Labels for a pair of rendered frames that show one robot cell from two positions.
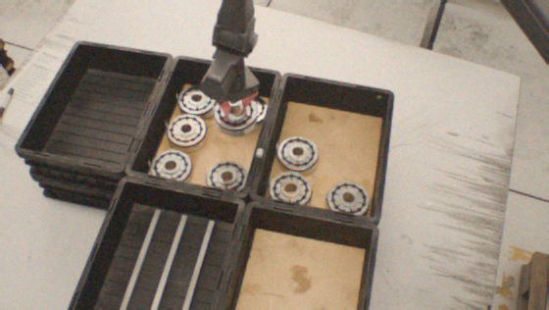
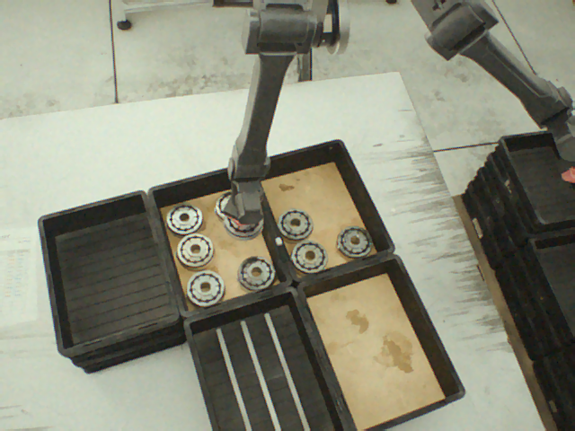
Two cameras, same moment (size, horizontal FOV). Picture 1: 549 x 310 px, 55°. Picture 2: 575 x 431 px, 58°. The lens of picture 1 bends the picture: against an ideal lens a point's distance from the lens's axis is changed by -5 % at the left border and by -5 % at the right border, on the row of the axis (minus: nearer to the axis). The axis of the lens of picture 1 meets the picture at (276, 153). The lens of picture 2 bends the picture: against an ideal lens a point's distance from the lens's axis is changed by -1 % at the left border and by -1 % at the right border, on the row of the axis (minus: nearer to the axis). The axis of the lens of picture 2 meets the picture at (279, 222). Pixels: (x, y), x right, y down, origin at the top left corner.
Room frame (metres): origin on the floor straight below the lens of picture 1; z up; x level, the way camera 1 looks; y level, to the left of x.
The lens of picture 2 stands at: (0.25, 0.40, 2.20)
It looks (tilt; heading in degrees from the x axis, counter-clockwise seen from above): 62 degrees down; 324
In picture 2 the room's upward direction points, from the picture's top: 7 degrees clockwise
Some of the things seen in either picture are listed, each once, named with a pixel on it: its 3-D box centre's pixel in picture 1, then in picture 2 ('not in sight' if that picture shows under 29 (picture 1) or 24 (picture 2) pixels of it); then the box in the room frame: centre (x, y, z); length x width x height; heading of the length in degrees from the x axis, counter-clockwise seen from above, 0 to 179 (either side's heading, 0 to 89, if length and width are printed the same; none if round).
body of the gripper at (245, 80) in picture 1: (232, 77); (243, 195); (0.83, 0.10, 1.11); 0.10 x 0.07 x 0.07; 124
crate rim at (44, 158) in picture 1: (97, 102); (106, 268); (0.90, 0.47, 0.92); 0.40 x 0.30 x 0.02; 170
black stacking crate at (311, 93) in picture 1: (324, 155); (317, 215); (0.79, -0.12, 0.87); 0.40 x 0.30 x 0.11; 170
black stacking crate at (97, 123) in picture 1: (102, 115); (110, 275); (0.90, 0.47, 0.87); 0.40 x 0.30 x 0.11; 170
